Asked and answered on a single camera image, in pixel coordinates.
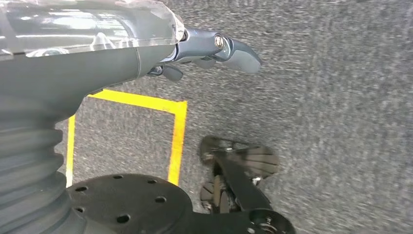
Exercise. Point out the yellow floor tape square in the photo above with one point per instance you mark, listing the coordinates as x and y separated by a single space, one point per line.
179 135

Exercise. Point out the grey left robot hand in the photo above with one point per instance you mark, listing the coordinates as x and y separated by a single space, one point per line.
64 71

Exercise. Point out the black caster wheel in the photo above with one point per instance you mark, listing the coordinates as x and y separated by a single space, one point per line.
213 193
258 161

